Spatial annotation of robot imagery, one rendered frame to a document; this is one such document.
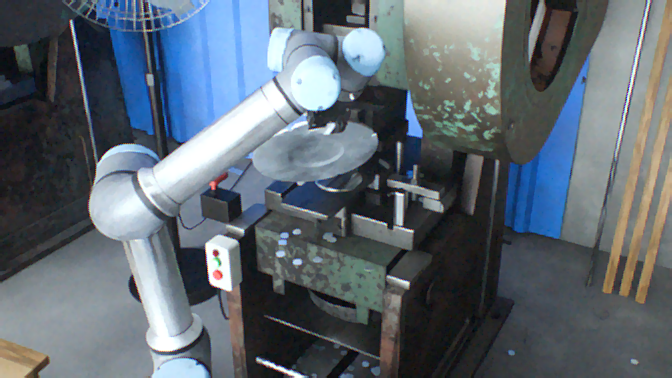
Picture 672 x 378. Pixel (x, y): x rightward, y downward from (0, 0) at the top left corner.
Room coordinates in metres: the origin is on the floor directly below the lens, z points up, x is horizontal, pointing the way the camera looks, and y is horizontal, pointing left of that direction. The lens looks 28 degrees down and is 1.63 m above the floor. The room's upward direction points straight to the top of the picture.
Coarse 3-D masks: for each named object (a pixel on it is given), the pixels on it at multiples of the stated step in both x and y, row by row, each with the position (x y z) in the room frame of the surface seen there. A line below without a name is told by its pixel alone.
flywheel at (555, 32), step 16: (544, 0) 1.45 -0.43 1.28; (560, 0) 1.43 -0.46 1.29; (576, 0) 1.43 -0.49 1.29; (544, 16) 1.68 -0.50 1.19; (560, 16) 1.73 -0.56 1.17; (544, 32) 1.70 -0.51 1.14; (560, 32) 1.71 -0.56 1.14; (544, 48) 1.68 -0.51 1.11; (560, 48) 1.68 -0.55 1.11; (544, 64) 1.65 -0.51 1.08; (560, 64) 1.70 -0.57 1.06; (544, 80) 1.60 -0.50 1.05
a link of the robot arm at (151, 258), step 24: (120, 168) 1.07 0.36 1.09; (144, 240) 1.09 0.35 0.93; (168, 240) 1.13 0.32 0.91; (144, 264) 1.09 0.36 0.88; (168, 264) 1.11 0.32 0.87; (144, 288) 1.09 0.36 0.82; (168, 288) 1.10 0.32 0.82; (168, 312) 1.09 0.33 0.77; (168, 336) 1.09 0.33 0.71; (192, 336) 1.10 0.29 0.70
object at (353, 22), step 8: (336, 16) 1.75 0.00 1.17; (344, 16) 1.75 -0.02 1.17; (352, 16) 1.70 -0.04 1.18; (360, 16) 1.69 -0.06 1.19; (368, 16) 1.69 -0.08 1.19; (328, 24) 1.68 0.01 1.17; (336, 24) 1.68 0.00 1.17; (344, 24) 1.68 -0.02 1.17; (352, 24) 1.68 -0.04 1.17; (360, 24) 1.68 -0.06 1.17; (368, 24) 1.68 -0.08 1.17; (328, 32) 1.68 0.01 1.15; (336, 32) 1.67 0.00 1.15; (344, 32) 1.66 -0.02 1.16; (392, 104) 1.71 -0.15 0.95; (352, 112) 1.61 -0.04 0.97; (360, 112) 1.61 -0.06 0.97; (368, 112) 1.62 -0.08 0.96; (376, 112) 1.63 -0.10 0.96; (384, 112) 1.67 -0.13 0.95; (392, 112) 1.71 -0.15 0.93; (360, 120) 1.61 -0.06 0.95; (368, 120) 1.62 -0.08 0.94; (376, 120) 1.63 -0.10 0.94; (384, 120) 1.67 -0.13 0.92; (392, 120) 1.71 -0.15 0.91; (376, 128) 1.63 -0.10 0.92; (384, 128) 1.67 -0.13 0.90
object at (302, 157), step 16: (304, 128) 1.38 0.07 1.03; (352, 128) 1.42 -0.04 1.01; (368, 128) 1.43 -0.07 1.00; (272, 144) 1.40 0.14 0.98; (288, 144) 1.42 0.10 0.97; (304, 144) 1.44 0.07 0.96; (320, 144) 1.45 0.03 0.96; (336, 144) 1.46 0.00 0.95; (352, 144) 1.46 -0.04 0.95; (368, 144) 1.48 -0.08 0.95; (256, 160) 1.44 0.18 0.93; (272, 160) 1.45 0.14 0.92; (288, 160) 1.46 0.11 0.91; (304, 160) 1.49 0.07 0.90; (320, 160) 1.50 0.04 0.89; (336, 160) 1.50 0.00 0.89; (352, 160) 1.51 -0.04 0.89; (272, 176) 1.50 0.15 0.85; (288, 176) 1.51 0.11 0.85; (304, 176) 1.53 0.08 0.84; (320, 176) 1.54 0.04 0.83
